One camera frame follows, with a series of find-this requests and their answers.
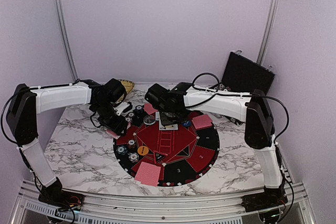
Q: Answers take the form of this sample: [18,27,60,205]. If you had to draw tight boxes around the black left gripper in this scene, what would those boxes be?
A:
[92,101,128,136]

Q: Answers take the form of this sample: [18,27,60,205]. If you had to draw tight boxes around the face up clubs card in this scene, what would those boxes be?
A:
[159,124,178,131]

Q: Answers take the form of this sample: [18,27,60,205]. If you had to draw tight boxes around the red playing card deck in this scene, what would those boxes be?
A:
[106,129,120,139]

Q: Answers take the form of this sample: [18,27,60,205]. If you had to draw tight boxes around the blue round blind button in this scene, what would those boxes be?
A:
[181,121,191,127]

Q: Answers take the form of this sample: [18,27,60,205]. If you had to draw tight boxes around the clear round dealer button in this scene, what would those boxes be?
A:
[143,115,156,126]

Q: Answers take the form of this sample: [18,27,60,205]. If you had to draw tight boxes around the dealt red card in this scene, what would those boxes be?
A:
[144,103,157,115]
[192,114,213,130]
[134,162,155,182]
[150,165,161,186]

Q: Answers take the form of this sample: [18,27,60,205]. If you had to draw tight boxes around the black triangular button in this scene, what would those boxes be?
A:
[153,151,167,164]

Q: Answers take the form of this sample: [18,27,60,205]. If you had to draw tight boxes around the orange round blind button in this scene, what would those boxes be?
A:
[137,145,149,156]

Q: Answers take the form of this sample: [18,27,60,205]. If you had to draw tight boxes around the face up ace card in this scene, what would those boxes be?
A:
[155,111,160,121]

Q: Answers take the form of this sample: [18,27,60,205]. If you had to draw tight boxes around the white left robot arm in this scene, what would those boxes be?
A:
[1,79,129,206]

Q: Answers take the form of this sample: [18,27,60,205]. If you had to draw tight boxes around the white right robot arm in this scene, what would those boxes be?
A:
[145,82,284,207]

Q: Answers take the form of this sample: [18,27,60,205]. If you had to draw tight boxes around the woven bamboo tray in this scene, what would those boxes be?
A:
[119,79,135,94]

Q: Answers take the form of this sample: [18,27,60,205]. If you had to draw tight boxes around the round red black poker mat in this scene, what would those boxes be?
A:
[113,109,220,187]

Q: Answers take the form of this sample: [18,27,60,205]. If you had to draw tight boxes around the black poker chip case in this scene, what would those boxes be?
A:
[219,52,275,94]

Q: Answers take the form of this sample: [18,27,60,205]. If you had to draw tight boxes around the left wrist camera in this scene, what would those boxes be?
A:
[114,102,133,115]

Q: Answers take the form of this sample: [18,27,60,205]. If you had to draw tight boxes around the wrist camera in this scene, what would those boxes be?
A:
[145,83,170,112]
[114,102,133,115]

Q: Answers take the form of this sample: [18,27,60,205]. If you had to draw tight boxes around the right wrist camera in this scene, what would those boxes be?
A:
[145,83,170,112]

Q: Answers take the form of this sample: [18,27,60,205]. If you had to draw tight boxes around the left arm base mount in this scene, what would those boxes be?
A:
[38,178,84,211]

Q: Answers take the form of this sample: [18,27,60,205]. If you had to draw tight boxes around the aluminium front rail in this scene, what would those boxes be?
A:
[9,180,316,223]

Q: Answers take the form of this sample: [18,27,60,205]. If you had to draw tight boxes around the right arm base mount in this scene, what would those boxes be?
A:
[242,180,288,212]

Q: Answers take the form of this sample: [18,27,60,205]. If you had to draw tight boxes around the left aluminium wall post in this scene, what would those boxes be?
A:
[54,0,78,81]

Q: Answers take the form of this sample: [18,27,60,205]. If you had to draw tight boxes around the aluminium wall post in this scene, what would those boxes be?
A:
[54,0,78,81]
[257,0,279,65]

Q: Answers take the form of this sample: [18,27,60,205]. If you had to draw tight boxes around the right aluminium wall post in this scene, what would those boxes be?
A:
[257,0,279,65]

